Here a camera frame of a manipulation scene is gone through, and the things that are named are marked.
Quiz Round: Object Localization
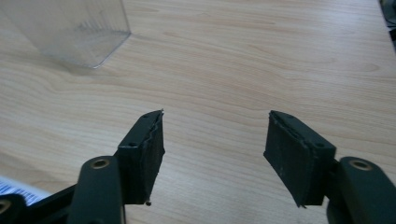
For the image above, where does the dark object at table edge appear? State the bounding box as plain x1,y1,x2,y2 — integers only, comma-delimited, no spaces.
377,0,396,52

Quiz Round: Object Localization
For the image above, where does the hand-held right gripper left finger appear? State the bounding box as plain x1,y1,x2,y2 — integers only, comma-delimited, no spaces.
114,109,166,206

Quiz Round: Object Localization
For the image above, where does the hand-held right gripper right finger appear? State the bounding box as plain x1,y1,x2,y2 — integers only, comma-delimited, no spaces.
262,109,337,208

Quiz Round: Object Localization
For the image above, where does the clear plastic container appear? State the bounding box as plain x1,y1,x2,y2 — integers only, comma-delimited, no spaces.
0,0,132,69

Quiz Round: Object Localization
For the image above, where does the white striped paper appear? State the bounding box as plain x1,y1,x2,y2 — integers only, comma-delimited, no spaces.
0,175,52,207

